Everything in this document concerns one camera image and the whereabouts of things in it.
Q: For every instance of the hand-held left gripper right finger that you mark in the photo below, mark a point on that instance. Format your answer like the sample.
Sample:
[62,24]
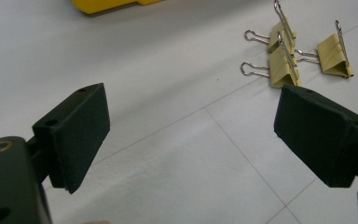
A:
[317,133]

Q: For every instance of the yellow binder clip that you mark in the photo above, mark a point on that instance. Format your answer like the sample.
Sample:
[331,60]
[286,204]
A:
[332,57]
[275,39]
[280,70]

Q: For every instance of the yellow compartment storage box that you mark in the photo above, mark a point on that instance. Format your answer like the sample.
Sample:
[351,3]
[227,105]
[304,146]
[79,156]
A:
[105,4]

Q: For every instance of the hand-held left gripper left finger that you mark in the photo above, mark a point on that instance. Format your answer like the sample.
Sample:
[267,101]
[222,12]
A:
[77,133]

